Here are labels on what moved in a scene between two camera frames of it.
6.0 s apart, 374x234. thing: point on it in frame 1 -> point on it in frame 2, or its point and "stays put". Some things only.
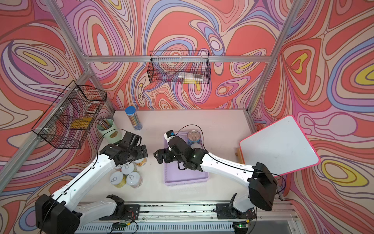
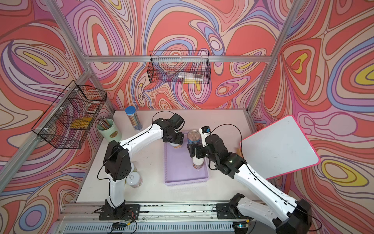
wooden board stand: x=239 y=154 stays put
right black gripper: x=160 y=157 -> x=193 y=150
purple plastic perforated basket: x=174 y=176 stays put
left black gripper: x=140 y=153 -> x=179 y=139
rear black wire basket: x=181 y=67 stays put
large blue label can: x=194 y=137 stays put
